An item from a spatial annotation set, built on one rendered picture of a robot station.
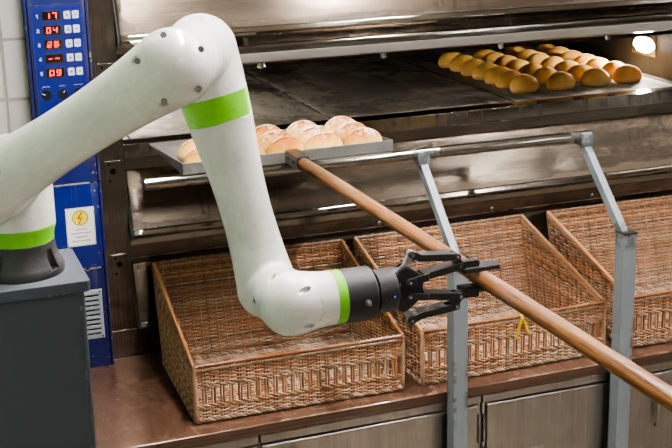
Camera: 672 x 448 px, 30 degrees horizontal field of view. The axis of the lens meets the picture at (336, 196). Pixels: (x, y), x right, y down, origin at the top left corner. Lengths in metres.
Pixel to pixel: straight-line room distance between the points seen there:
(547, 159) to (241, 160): 1.86
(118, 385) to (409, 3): 1.31
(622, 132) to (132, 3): 1.57
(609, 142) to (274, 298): 2.08
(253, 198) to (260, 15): 1.33
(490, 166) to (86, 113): 1.97
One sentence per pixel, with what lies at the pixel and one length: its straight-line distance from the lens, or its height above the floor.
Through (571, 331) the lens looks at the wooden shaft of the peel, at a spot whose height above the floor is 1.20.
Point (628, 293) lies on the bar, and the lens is 3.36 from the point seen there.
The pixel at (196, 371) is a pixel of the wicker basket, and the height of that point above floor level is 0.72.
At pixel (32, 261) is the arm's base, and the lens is 2.26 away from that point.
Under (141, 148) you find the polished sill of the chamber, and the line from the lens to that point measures 3.38.
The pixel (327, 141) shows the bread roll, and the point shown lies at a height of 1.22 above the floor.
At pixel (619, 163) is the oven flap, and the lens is 3.95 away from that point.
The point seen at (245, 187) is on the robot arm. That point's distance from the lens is 2.11.
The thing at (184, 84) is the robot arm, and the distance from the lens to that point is 1.91.
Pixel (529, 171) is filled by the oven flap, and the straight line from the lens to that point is 3.80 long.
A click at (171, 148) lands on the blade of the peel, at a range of 3.29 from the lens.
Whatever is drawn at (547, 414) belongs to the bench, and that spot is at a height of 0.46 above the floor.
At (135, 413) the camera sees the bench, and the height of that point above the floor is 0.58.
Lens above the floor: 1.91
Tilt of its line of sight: 15 degrees down
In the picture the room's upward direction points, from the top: 1 degrees counter-clockwise
